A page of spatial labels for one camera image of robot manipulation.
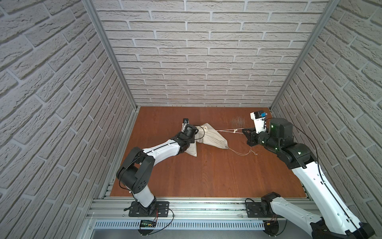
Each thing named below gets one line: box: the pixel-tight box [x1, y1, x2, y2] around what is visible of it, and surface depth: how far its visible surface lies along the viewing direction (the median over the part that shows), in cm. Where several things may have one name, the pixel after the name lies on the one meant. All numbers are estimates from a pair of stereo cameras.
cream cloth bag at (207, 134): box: [194, 122, 230, 149], surface depth 95 cm
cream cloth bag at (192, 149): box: [184, 139, 197, 158], surface depth 91 cm
